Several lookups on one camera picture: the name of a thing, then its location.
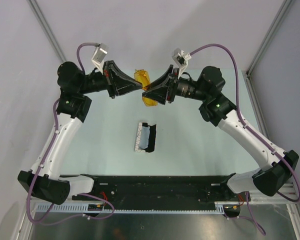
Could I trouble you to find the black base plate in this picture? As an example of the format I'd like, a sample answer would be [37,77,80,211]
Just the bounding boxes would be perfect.
[41,174,282,204]

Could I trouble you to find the blue cleaning cloth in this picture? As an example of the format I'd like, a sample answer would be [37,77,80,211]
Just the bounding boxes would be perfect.
[139,126,150,150]

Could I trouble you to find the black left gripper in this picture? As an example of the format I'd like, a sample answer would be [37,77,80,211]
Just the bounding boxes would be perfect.
[78,60,143,99]

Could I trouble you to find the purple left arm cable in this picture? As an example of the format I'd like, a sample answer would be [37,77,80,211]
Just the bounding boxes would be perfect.
[26,42,116,225]

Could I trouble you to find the grey slotted cable duct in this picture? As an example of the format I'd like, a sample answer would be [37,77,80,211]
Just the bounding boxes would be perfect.
[50,203,224,215]

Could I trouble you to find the aluminium corner post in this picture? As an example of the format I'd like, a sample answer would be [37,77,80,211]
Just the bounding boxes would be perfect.
[26,0,67,67]
[245,0,295,77]

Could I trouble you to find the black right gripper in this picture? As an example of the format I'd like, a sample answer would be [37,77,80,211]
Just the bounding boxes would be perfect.
[142,64,209,105]

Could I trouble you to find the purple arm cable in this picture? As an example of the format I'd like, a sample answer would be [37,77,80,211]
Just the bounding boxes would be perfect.
[26,42,116,225]
[189,43,300,236]

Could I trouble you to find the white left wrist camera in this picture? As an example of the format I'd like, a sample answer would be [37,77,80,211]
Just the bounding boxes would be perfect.
[91,43,109,72]

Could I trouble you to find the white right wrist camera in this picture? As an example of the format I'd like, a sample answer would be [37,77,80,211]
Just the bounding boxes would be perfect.
[172,48,192,78]

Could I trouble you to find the white geometric glasses case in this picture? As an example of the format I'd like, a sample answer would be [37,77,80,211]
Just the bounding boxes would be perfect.
[134,122,157,153]

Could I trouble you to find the aluminium front frame rail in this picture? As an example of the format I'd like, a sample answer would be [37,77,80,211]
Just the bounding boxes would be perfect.
[26,182,300,204]

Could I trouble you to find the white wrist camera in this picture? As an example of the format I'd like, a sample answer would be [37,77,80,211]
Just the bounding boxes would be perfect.
[172,48,192,78]
[91,43,109,72]

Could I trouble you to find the left aluminium corner post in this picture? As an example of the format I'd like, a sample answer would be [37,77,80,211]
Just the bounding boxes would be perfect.
[26,0,67,67]

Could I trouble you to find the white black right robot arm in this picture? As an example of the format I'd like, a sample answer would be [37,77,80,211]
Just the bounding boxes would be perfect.
[142,66,299,201]

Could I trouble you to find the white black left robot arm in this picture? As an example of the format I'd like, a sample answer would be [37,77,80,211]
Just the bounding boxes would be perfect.
[17,60,143,205]

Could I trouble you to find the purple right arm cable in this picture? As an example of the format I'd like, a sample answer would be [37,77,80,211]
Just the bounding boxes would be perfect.
[189,43,300,236]

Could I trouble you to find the right aluminium side rail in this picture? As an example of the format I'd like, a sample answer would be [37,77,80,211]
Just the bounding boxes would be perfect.
[242,71,270,139]

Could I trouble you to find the right aluminium corner post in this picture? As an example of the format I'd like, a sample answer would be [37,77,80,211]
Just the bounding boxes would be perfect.
[245,0,295,77]

